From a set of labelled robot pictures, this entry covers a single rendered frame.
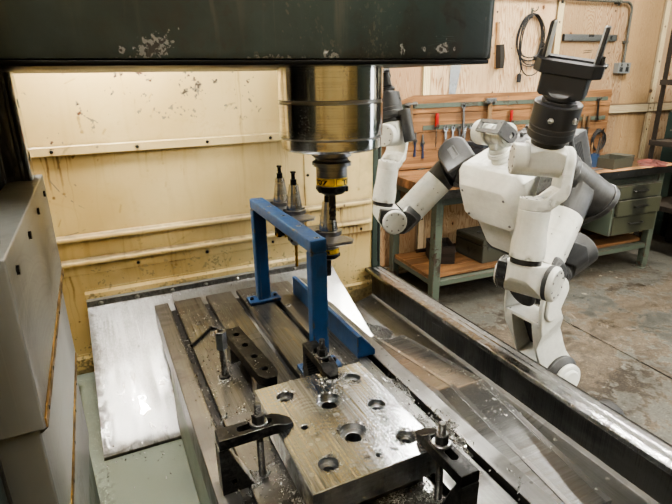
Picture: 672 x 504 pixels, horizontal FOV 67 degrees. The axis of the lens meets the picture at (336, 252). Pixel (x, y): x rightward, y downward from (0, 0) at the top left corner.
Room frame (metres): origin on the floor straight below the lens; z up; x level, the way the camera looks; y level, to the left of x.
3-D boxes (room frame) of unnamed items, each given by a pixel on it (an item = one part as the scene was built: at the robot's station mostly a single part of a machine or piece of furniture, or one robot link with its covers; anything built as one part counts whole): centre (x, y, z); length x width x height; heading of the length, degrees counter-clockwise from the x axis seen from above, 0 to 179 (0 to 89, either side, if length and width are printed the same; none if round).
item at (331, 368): (0.93, 0.04, 0.97); 0.13 x 0.03 x 0.15; 25
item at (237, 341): (1.03, 0.20, 0.93); 0.26 x 0.05 x 0.06; 30
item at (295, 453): (0.75, 0.00, 0.97); 0.29 x 0.23 x 0.05; 25
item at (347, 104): (0.81, 0.00, 1.51); 0.16 x 0.16 x 0.12
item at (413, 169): (3.86, -1.54, 0.71); 2.21 x 0.95 x 1.43; 112
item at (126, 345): (1.40, 0.28, 0.75); 0.89 x 0.70 x 0.26; 115
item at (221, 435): (0.71, 0.14, 0.97); 0.13 x 0.03 x 0.15; 115
